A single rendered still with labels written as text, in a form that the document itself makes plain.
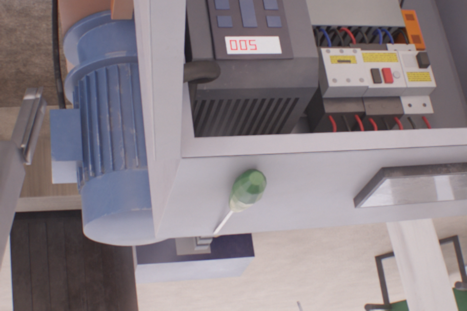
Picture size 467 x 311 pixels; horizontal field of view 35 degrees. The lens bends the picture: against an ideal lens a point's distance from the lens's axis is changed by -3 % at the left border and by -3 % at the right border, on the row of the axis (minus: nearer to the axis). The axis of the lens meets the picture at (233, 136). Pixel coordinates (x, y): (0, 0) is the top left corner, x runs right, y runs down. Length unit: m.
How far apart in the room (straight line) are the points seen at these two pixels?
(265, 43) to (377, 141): 0.13
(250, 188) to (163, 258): 2.96
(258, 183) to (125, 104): 0.86
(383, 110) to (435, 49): 0.18
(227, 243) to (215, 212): 2.91
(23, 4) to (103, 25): 1.03
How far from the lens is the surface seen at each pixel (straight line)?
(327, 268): 4.88
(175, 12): 0.42
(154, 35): 0.44
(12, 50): 2.80
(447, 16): 1.00
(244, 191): 0.62
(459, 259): 4.70
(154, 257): 3.56
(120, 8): 1.46
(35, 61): 2.86
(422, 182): 0.72
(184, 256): 3.58
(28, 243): 3.17
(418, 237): 1.32
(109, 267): 3.15
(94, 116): 1.46
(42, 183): 3.02
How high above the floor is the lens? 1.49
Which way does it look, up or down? 24 degrees down
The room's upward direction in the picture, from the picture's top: 172 degrees clockwise
